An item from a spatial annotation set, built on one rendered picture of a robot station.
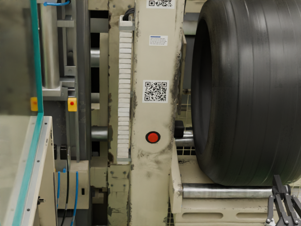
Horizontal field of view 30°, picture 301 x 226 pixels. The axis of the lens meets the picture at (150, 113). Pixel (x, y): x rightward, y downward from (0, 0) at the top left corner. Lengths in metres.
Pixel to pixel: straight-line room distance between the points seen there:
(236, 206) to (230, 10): 0.62
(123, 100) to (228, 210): 0.48
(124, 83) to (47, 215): 0.43
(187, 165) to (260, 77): 0.67
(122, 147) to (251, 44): 0.53
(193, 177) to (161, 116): 0.38
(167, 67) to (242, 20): 0.25
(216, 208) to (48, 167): 0.57
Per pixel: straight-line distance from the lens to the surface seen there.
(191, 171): 2.01
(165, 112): 1.67
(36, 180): 1.21
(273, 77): 1.47
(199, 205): 1.78
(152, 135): 1.70
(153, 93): 1.63
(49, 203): 1.56
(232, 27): 1.51
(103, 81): 2.46
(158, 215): 1.90
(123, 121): 1.69
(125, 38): 1.56
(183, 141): 1.98
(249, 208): 1.80
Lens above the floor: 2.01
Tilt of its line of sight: 31 degrees down
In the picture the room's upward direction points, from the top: 3 degrees clockwise
